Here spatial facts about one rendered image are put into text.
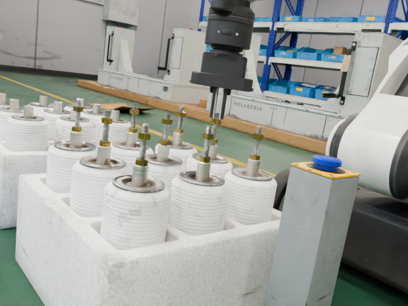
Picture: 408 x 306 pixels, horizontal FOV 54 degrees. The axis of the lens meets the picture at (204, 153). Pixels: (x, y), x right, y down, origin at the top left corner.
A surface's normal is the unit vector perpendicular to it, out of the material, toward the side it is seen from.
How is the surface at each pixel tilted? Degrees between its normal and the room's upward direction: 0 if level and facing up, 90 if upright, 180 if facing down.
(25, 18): 90
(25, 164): 90
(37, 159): 90
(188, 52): 90
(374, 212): 46
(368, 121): 38
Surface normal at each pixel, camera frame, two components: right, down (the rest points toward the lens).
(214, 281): 0.62, 0.24
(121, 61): -0.75, 0.03
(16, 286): 0.14, -0.97
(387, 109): -0.36, -0.74
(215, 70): -0.11, 0.18
